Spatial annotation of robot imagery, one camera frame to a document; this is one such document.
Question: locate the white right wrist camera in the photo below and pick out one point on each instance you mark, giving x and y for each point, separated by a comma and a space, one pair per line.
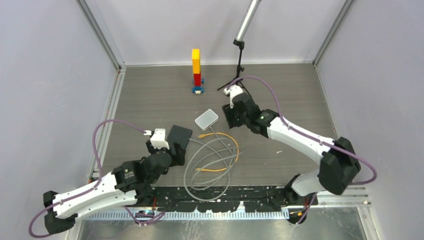
231, 92

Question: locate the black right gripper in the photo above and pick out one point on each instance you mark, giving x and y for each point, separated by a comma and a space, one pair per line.
229, 114

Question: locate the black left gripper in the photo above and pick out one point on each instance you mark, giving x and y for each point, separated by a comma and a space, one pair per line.
179, 158

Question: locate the white network switch box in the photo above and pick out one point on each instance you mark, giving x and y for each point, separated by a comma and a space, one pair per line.
206, 119

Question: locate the dark grey foam pad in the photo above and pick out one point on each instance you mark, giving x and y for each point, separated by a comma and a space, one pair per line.
178, 134

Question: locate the black tripod with silver pole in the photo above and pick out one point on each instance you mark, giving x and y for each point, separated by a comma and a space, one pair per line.
239, 38

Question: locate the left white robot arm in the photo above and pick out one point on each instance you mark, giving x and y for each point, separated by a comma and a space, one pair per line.
126, 185

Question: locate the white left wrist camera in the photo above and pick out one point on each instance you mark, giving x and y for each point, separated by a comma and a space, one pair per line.
157, 138

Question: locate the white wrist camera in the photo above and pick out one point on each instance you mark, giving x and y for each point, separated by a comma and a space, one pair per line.
157, 138
231, 92

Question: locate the colourful toy block tower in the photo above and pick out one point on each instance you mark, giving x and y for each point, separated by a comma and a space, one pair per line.
196, 70

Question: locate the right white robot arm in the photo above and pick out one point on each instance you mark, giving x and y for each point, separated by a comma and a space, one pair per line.
336, 169

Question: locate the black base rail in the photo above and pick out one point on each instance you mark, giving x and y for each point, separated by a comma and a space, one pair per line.
221, 200

